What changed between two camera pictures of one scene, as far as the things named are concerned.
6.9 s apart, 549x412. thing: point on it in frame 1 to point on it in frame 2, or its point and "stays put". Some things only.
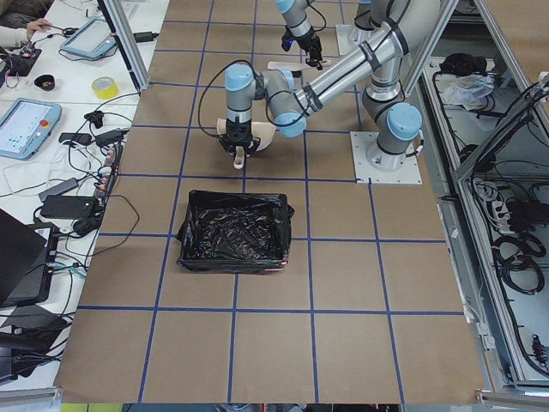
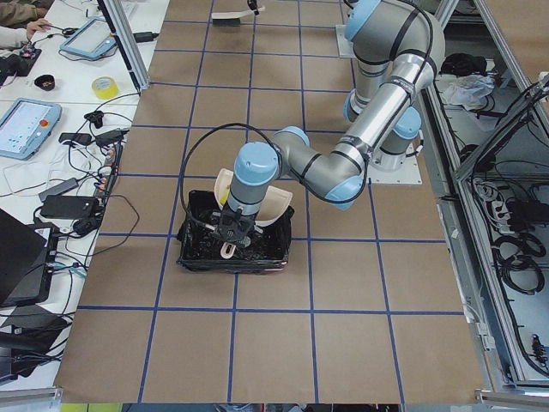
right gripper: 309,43 to 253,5
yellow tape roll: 105,87 stays put
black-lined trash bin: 235,233 stays put
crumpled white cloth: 468,91 stays put
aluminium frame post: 129,42 stays put
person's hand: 39,25 stays put
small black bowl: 45,81 stays put
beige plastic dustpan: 263,130 to 275,203
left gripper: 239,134 to 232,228
